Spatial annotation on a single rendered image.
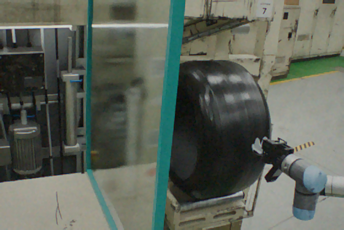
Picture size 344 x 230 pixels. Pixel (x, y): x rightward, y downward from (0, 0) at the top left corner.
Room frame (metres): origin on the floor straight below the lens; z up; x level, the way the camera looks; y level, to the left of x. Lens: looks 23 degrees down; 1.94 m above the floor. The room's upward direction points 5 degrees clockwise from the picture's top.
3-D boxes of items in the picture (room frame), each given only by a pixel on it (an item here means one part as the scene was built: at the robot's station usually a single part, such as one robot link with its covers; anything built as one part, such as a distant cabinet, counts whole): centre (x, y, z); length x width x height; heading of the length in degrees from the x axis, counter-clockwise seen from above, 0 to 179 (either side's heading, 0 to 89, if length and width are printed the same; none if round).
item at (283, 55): (6.43, -1.47, 0.62); 0.91 x 0.58 x 1.25; 128
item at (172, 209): (1.52, 0.01, 0.90); 0.40 x 0.03 x 0.10; 25
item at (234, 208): (1.47, -0.21, 0.83); 0.36 x 0.09 x 0.06; 115
